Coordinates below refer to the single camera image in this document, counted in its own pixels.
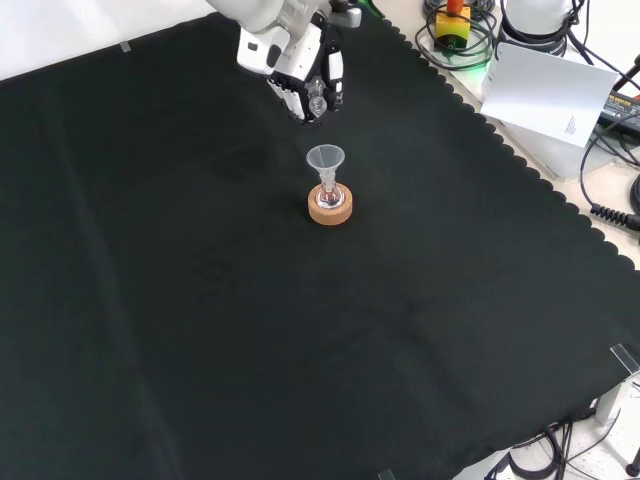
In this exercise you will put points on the black round tripod foot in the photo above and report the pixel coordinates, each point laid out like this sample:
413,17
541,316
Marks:
636,191

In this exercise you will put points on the black cloth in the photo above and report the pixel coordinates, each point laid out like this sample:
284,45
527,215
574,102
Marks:
250,300

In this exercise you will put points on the clear glass graduated cylinder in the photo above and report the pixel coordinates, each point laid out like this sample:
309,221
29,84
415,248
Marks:
317,100

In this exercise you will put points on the black tripod leg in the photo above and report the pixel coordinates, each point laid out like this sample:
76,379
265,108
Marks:
627,72

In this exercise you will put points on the clear tape strip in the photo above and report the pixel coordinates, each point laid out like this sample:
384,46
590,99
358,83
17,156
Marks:
626,357
125,47
386,475

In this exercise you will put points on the yellow stop button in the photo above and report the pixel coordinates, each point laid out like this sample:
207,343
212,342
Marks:
452,27

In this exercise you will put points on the black power adapter yellow label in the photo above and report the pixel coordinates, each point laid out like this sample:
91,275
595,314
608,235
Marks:
622,110

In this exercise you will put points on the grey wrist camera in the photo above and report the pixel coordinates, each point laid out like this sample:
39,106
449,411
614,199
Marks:
347,14

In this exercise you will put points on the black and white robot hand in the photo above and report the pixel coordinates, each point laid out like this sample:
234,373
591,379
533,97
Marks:
280,52

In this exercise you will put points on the clear plastic funnel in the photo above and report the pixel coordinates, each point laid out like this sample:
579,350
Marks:
325,159

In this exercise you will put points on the clear round-bottom flask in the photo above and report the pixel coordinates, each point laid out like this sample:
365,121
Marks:
330,198

